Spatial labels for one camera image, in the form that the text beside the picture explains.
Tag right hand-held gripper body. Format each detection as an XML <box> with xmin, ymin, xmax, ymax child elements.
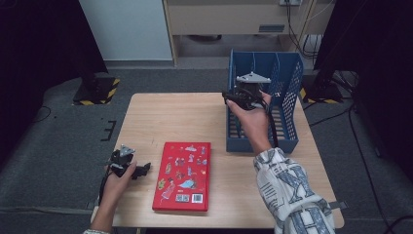
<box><xmin>236</xmin><ymin>71</ymin><xmax>272</xmax><ymax>111</ymax></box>

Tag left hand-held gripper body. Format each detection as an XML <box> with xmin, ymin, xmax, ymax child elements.
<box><xmin>108</xmin><ymin>144</ymin><xmax>136</xmax><ymax>178</ymax></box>

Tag dark blue picture book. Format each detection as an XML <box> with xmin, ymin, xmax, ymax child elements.
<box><xmin>231</xmin><ymin>82</ymin><xmax>244</xmax><ymax>139</ymax></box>

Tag blue plastic file rack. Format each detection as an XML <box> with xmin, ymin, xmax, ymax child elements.
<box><xmin>225</xmin><ymin>48</ymin><xmax>305</xmax><ymax>154</ymax></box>

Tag red picture book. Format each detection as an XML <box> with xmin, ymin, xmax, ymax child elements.
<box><xmin>151</xmin><ymin>141</ymin><xmax>212</xmax><ymax>213</ymax></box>

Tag person's left hand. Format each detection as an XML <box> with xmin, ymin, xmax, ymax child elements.
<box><xmin>102</xmin><ymin>161</ymin><xmax>139</xmax><ymax>205</ymax></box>

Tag person's right hand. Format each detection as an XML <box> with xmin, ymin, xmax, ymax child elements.
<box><xmin>226</xmin><ymin>91</ymin><xmax>273</xmax><ymax>155</ymax></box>

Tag black stand base yellow stripes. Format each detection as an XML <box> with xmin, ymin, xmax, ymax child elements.
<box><xmin>71</xmin><ymin>72</ymin><xmax>121</xmax><ymax>107</ymax></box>
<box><xmin>299</xmin><ymin>72</ymin><xmax>345</xmax><ymax>105</ymax></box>

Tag beige wooden cabinet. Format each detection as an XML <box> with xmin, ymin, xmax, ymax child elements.
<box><xmin>162</xmin><ymin>0</ymin><xmax>335</xmax><ymax>67</ymax></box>

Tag white panel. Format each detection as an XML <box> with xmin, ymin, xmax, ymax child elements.
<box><xmin>78</xmin><ymin>0</ymin><xmax>173</xmax><ymax>61</ymax></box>

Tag dark curtain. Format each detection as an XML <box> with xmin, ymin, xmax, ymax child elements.
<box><xmin>0</xmin><ymin>0</ymin><xmax>110</xmax><ymax>170</ymax></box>
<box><xmin>313</xmin><ymin>0</ymin><xmax>413</xmax><ymax>183</ymax></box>

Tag left hand-held gripper black cable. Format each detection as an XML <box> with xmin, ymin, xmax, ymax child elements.
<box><xmin>98</xmin><ymin>171</ymin><xmax>113</xmax><ymax>208</ymax></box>

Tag hand-held gripper black cable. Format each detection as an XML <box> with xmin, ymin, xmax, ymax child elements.
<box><xmin>98</xmin><ymin>171</ymin><xmax>113</xmax><ymax>208</ymax></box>
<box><xmin>249</xmin><ymin>87</ymin><xmax>280</xmax><ymax>149</ymax></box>

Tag right hand-held gripper black cable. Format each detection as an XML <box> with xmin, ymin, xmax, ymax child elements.
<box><xmin>249</xmin><ymin>87</ymin><xmax>280</xmax><ymax>149</ymax></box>

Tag black hanging cables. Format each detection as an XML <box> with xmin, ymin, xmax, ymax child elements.
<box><xmin>284</xmin><ymin>0</ymin><xmax>322</xmax><ymax>61</ymax></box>

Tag short black floor cable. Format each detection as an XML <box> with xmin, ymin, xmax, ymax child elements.
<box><xmin>31</xmin><ymin>105</ymin><xmax>53</xmax><ymax>124</ymax></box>

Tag long black floor cable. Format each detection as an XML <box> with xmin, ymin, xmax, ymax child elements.
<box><xmin>308</xmin><ymin>103</ymin><xmax>395</xmax><ymax>234</ymax></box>

